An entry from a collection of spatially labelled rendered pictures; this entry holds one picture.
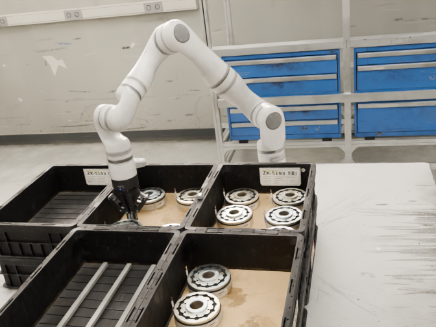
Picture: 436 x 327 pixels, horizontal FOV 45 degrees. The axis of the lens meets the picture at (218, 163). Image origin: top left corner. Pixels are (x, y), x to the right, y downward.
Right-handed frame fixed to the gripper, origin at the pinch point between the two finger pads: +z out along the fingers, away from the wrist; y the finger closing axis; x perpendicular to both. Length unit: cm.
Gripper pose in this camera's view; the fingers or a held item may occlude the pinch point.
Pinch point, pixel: (132, 218)
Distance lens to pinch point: 157.1
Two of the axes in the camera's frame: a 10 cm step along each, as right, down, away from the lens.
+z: 1.1, 9.1, 4.0
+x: 2.3, -4.2, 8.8
